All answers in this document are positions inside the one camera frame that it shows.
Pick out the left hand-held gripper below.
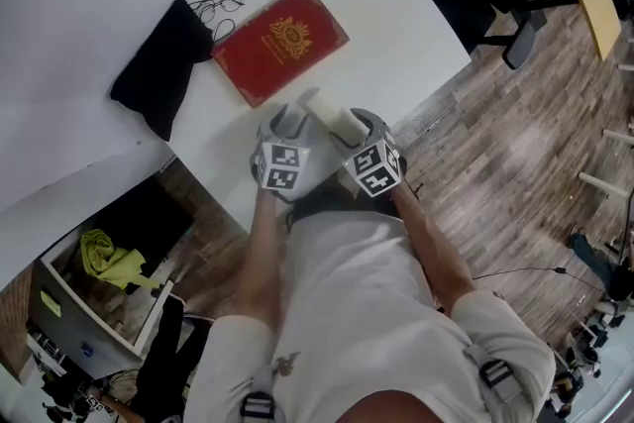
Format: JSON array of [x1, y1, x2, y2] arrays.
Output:
[[249, 103, 319, 205]]

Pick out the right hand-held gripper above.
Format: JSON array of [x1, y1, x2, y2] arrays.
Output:
[[329, 107, 409, 200]]

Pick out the person's right forearm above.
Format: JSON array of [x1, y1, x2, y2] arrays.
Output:
[[390, 177, 477, 319]]

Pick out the person's left forearm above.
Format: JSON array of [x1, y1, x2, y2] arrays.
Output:
[[229, 187, 289, 329]]

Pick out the person's black trousers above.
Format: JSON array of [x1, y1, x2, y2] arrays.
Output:
[[289, 175, 400, 225]]

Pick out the red hardcover book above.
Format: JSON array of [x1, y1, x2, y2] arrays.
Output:
[[211, 0, 352, 111]]

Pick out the black fabric pouch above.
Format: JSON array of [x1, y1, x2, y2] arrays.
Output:
[[109, 0, 216, 143]]

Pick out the thin-rimmed eyeglasses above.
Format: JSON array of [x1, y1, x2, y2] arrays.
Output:
[[187, 0, 246, 42]]

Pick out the black storage box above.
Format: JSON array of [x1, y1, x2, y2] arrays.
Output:
[[93, 192, 195, 264]]

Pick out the person's white shirt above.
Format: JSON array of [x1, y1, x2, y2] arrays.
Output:
[[184, 212, 558, 423]]

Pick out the yellow-green cloth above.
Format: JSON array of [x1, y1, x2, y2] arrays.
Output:
[[79, 228, 162, 291]]

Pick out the yellow wooden desk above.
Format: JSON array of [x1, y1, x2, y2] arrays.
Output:
[[576, 0, 623, 62]]

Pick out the grey side cabinet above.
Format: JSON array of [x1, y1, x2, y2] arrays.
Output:
[[29, 257, 175, 380]]

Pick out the green sticky note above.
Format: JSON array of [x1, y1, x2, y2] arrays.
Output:
[[40, 289, 63, 318]]

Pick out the grey strap with black buckle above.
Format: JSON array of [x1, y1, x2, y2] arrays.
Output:
[[239, 363, 279, 420], [462, 343, 524, 405]]

